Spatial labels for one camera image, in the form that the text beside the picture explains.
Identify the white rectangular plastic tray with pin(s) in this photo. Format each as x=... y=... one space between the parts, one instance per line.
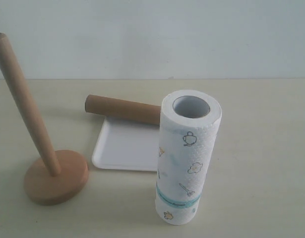
x=126 y=145

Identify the wooden paper towel holder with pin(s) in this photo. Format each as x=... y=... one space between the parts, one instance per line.
x=58 y=175

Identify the printed white paper towel roll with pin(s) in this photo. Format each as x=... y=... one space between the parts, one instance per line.
x=189 y=123

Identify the brown cardboard tube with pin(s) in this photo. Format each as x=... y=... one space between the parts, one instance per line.
x=123 y=109

